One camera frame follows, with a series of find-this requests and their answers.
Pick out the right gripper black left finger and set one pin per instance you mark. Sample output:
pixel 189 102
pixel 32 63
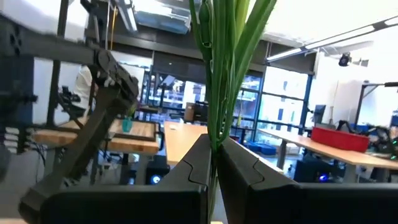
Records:
pixel 149 205

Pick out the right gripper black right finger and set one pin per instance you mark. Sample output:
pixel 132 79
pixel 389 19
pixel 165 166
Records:
pixel 280 205

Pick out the white artificial flower bunch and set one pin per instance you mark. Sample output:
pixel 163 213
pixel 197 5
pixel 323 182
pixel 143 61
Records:
pixel 217 93

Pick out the black idle robot arm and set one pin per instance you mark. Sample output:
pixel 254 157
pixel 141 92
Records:
pixel 379 137

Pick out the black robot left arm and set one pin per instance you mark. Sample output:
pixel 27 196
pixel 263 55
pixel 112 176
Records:
pixel 93 133

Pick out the black computer tower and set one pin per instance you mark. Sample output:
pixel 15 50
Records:
pixel 157 174
pixel 311 171

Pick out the wooden table with steel legs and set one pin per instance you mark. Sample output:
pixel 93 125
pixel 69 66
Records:
pixel 329 154

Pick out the long light wooden table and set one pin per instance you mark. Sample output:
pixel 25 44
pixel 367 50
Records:
pixel 182 140

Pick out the teal plastic cup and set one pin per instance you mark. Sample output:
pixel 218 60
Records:
pixel 127 125

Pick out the red plastic bin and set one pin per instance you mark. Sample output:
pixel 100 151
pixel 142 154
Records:
pixel 339 140

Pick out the dark computer monitor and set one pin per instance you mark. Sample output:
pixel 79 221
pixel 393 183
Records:
pixel 319 114

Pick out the cardboard box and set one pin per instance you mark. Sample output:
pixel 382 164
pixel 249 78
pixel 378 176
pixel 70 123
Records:
pixel 189 112

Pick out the person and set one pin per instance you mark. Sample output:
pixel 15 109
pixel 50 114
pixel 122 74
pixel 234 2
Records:
pixel 83 90

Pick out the long ceiling light strip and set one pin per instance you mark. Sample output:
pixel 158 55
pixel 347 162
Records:
pixel 335 36

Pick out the wooden workstation table black frame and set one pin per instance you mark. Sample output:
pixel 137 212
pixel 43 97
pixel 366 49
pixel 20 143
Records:
pixel 136 146

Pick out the black metal gantry frame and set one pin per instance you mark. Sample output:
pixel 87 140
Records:
pixel 379 84

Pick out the black security camera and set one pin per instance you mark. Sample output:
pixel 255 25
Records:
pixel 344 59

